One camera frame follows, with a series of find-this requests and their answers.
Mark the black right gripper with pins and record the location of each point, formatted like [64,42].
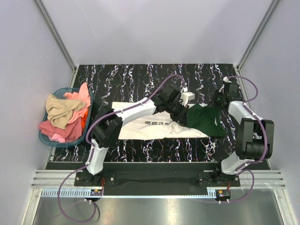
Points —
[213,102]

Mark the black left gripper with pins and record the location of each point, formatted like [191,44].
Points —
[181,118]

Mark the cream and green t-shirt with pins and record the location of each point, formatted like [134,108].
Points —
[205,123]

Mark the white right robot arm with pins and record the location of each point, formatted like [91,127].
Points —
[254,141]

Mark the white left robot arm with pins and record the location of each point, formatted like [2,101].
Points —
[104,131]

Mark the orange garment in basket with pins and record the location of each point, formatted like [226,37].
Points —
[84,119]

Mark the pink t-shirt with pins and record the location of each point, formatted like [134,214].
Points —
[73,129]

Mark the beige t-shirt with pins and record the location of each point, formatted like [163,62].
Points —
[60,111]

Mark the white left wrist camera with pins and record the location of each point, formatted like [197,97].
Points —
[186,96]

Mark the grey slotted cable duct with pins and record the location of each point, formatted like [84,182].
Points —
[112,193]

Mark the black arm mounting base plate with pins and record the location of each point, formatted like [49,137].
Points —
[162,176]

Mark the right aluminium frame post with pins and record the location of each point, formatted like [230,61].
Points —
[262,25]

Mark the aluminium frame post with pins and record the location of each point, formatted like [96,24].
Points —
[262,25]
[49,23]

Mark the left aluminium frame post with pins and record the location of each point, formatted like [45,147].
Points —
[49,23]

